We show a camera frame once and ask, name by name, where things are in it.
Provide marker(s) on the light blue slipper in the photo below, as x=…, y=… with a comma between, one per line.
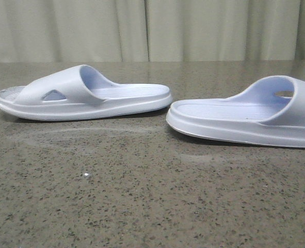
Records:
x=269, y=112
x=81, y=93

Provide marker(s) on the beige pleated curtain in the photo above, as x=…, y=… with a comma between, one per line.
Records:
x=73, y=31

